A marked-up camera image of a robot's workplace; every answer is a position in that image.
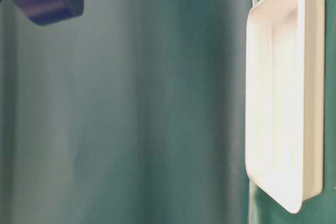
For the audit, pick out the white plastic tray case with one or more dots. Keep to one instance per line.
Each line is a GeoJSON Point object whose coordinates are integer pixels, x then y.
{"type": "Point", "coordinates": [284, 118]}

